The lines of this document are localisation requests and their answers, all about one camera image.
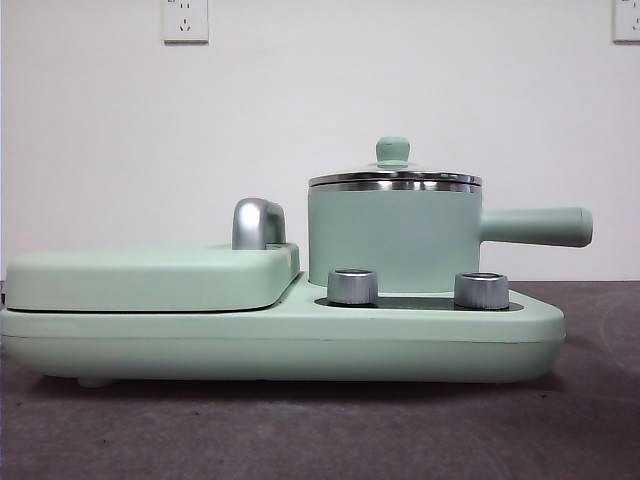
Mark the mint green saucepan with handle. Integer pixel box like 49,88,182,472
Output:
306,179,595,297

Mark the silver control knob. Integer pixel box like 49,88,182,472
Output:
326,268,380,306
453,271,510,309

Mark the white wall socket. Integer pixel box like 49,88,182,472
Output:
162,0,210,44
612,0,640,43

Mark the glass lid with green knob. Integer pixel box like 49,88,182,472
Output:
307,137,484,188

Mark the mint green griddle cover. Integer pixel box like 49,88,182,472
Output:
4,241,302,313

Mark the silver griddle cover handle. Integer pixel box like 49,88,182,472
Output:
231,198,288,250

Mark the mint green breakfast machine base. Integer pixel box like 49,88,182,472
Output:
0,269,567,389

